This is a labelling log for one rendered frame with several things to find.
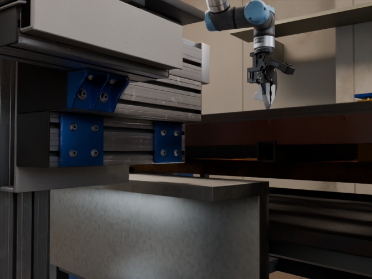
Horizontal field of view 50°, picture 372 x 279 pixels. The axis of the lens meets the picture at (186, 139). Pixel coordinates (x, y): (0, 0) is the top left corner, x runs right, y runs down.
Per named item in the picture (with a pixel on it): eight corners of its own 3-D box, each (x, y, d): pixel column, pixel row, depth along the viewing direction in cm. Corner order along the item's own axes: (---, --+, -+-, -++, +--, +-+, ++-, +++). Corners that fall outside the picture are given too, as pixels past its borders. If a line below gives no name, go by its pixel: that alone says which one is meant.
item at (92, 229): (27, 248, 185) (28, 172, 186) (269, 346, 93) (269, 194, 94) (19, 250, 182) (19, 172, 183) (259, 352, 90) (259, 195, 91)
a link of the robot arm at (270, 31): (250, 5, 143) (255, 13, 151) (250, 36, 142) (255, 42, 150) (273, 2, 140) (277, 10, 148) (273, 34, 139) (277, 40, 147)
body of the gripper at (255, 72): (258, 86, 151) (258, 54, 151) (278, 83, 145) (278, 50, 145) (246, 84, 146) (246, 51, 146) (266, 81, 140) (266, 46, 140)
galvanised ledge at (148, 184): (28, 172, 186) (28, 165, 186) (269, 194, 94) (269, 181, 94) (-18, 174, 172) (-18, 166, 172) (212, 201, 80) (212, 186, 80)
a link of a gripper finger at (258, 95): (256, 109, 147) (256, 84, 147) (270, 108, 143) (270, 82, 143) (251, 109, 145) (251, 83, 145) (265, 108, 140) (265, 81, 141)
